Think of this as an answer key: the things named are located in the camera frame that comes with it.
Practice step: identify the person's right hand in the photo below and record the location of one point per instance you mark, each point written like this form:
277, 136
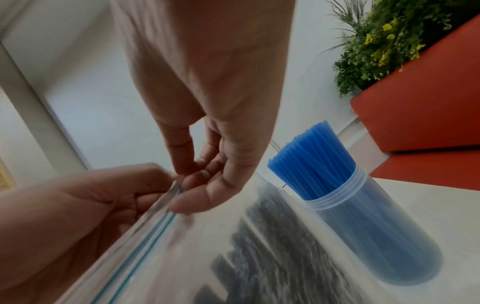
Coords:
217, 74

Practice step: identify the person's left hand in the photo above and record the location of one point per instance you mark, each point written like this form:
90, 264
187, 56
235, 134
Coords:
67, 222

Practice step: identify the small bunch of blue straws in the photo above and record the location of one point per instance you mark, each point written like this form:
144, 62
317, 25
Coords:
315, 160

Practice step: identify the clear bag with white strips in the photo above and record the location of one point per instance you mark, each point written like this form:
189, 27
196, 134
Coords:
225, 237

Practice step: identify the bag of black straws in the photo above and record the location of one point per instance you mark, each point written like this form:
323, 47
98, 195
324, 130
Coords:
292, 252

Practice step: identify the frosted plastic jar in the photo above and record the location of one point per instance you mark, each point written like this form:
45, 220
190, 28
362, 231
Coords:
375, 237

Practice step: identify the green plant hedge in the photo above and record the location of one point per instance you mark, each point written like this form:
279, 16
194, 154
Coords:
382, 38

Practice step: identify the red sofa beside plant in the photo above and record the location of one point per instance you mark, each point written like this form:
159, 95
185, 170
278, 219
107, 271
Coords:
423, 104

